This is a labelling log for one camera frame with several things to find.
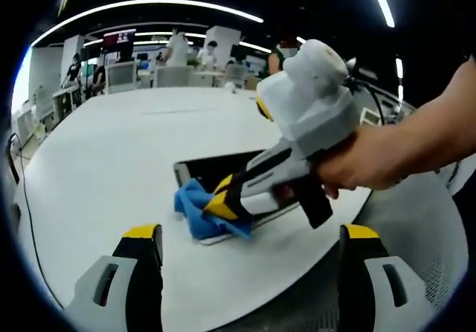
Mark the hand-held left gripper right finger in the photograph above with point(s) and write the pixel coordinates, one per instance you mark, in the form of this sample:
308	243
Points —
359	283

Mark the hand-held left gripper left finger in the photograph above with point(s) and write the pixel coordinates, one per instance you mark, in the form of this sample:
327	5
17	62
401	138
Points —
143	280

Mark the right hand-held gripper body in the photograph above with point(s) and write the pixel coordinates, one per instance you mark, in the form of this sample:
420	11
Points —
316	105

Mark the blue cleaning cloth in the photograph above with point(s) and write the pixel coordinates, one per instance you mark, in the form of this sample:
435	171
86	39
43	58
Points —
197	205

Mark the person's right hand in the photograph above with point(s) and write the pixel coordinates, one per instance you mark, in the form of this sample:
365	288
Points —
364	161

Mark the small white object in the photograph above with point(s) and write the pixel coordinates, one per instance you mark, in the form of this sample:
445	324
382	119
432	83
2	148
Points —
230	87

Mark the grey mesh chair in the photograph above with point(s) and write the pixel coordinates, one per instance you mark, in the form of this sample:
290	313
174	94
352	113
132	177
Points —
420	228

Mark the white mesh office chair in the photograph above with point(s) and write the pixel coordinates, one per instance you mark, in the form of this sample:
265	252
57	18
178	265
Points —
122	77
173	76

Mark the red wall screen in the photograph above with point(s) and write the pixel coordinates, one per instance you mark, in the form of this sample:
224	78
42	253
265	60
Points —
119	38

